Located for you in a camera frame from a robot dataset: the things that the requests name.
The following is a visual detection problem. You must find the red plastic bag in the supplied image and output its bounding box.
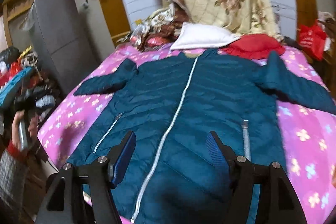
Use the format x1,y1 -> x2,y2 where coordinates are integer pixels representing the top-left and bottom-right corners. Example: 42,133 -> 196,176
298,20 -> 327,61

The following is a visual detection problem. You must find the white pillow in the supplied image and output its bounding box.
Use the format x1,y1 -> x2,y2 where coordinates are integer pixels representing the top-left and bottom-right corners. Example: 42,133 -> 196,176
170,22 -> 240,50

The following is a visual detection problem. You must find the brown patterned blanket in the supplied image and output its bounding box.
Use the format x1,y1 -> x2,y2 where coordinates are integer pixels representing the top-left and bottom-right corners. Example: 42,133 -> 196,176
127,0 -> 190,52

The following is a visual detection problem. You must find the red garment on bed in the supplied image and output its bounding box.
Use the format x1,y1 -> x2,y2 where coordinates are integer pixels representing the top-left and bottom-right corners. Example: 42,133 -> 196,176
220,34 -> 285,60

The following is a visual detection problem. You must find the grey refrigerator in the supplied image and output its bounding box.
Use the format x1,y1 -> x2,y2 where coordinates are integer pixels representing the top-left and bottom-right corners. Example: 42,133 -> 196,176
29,0 -> 98,94

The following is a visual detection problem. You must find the teal quilted down jacket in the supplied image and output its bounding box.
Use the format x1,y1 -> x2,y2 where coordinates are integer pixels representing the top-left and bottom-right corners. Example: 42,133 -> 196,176
69,50 -> 335,223

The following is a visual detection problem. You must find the person's left hand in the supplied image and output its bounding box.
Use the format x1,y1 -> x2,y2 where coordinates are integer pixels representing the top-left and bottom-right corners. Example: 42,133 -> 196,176
11,110 -> 38,152

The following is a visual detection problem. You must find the clutter pile of clothes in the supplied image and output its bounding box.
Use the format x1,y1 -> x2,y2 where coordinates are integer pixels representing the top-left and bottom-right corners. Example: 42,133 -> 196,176
1,46 -> 60,112

